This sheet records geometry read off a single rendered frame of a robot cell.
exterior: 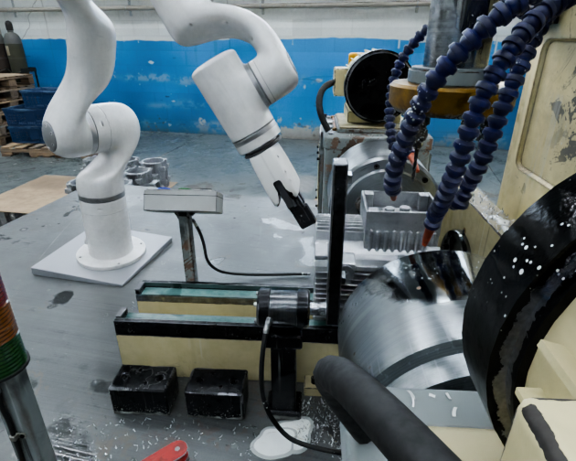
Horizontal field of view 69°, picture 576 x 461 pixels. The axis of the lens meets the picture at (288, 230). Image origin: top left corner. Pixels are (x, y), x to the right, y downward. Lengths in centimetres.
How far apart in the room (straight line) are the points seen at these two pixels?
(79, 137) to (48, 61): 708
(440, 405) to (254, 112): 53
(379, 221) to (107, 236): 80
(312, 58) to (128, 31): 279
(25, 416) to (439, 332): 52
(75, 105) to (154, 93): 608
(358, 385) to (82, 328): 94
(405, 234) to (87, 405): 63
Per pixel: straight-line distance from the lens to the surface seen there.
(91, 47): 106
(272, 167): 72
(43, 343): 107
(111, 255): 128
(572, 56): 82
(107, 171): 120
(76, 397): 91
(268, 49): 72
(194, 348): 83
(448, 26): 66
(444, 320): 42
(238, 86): 71
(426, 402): 34
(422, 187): 96
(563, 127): 81
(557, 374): 19
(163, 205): 100
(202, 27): 78
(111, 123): 117
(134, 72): 729
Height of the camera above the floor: 140
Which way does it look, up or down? 25 degrees down
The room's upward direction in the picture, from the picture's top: straight up
